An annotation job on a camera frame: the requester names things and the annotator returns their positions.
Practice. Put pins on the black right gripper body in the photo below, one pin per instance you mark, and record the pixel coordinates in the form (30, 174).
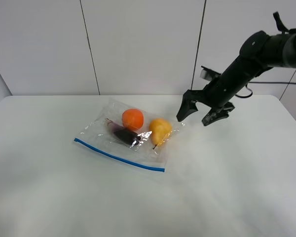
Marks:
(213, 95)

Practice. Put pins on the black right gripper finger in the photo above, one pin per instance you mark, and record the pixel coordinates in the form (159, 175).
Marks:
(215, 115)
(187, 108)

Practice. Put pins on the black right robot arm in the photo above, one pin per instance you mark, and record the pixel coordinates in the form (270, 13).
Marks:
(258, 54)

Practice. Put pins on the yellow pear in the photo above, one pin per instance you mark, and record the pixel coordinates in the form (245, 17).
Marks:
(160, 131)

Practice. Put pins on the orange fruit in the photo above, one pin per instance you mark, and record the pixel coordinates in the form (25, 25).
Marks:
(133, 119)

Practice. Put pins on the purple eggplant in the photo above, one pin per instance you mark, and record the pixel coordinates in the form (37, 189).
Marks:
(122, 134)

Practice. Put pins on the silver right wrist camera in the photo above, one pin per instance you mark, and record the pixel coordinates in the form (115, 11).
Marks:
(208, 74)

